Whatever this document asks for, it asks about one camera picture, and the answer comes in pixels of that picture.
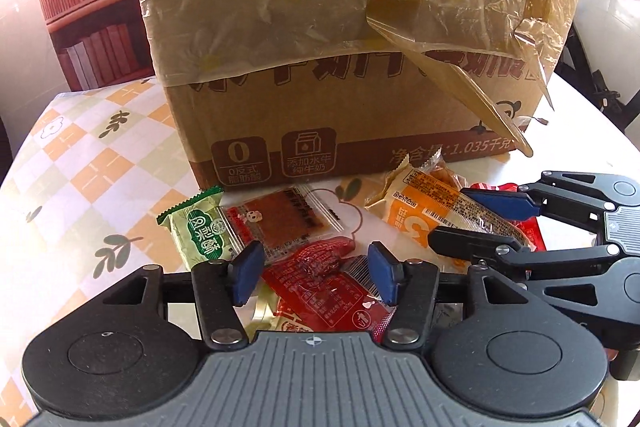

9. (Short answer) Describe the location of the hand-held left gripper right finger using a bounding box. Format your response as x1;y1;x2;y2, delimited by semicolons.
367;242;531;350

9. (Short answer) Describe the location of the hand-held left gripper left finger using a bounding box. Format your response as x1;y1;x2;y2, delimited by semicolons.
102;241;265;350

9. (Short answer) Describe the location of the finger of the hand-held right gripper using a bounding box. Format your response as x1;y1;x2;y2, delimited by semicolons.
459;169;621;229
430;227;627;281

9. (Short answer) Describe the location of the orange and white snack packet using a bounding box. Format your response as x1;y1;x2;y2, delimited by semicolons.
365;147;532;278

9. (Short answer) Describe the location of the green snack packet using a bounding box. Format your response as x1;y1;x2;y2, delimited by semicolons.
157;186;251;271

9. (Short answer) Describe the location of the brown cardboard box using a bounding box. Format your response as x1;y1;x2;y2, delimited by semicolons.
132;0;588;194

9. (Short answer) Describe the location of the yellow translucent plastic bag liner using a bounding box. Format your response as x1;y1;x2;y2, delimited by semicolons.
132;0;588;158

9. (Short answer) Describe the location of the red foil snack packet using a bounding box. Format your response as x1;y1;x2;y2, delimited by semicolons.
470;181;549;253

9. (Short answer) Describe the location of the golden foil snack packet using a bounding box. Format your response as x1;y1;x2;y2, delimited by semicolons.
247;282;292;334

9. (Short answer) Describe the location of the clear brown panda snack packet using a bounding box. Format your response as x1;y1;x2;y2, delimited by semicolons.
225;184;346;266

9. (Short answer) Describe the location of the black exercise bike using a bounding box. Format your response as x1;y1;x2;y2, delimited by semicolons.
555;0;640;132

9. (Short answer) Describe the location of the checkered floral tablecloth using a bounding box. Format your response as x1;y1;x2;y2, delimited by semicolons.
0;74;640;343

